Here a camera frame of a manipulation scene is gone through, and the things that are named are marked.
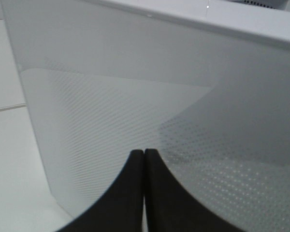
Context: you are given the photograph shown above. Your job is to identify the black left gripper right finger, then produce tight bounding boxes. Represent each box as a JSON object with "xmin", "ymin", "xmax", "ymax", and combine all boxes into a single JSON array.
[{"xmin": 145, "ymin": 149, "xmax": 229, "ymax": 232}]

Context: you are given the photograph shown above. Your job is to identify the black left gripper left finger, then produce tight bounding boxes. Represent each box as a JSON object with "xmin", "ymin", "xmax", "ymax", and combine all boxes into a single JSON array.
[{"xmin": 59, "ymin": 149, "xmax": 145, "ymax": 232}]

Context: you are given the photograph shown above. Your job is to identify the white microwave door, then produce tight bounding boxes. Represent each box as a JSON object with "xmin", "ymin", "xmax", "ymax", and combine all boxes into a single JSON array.
[{"xmin": 1, "ymin": 0, "xmax": 290, "ymax": 232}]

